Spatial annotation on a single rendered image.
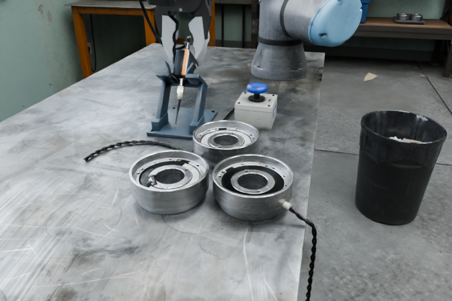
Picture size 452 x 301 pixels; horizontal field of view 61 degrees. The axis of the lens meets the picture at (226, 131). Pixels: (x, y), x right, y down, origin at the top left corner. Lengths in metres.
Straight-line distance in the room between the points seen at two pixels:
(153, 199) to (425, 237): 1.52
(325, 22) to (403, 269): 1.10
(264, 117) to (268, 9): 0.35
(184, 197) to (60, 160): 0.26
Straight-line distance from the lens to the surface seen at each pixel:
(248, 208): 0.47
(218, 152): 0.56
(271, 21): 0.97
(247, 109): 0.70
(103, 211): 0.53
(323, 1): 0.86
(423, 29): 4.00
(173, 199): 0.48
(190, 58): 0.71
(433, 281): 1.68
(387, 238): 1.80
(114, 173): 0.60
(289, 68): 0.99
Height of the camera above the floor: 1.10
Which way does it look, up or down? 26 degrees down
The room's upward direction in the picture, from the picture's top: straight up
